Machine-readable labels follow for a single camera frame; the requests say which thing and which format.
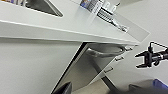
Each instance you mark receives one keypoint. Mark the white dishwasher door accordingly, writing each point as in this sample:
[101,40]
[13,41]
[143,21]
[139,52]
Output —
[80,73]

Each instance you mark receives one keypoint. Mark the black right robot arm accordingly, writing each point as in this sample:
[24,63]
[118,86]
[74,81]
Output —
[164,55]

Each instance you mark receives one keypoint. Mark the built-in dishwasher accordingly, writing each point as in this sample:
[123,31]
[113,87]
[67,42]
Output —
[100,63]

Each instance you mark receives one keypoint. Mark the white drawer front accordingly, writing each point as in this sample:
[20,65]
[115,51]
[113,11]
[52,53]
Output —
[128,59]
[133,51]
[118,70]

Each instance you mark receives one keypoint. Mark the white base cabinet door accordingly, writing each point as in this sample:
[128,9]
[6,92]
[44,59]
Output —
[30,66]

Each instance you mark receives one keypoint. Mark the small pale bottle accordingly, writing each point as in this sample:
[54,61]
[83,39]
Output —
[96,6]

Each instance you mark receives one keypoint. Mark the bottle with blue label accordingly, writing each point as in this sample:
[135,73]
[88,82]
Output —
[86,3]

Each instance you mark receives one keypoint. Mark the steel kitchen sink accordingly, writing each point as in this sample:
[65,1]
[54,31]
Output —
[43,6]

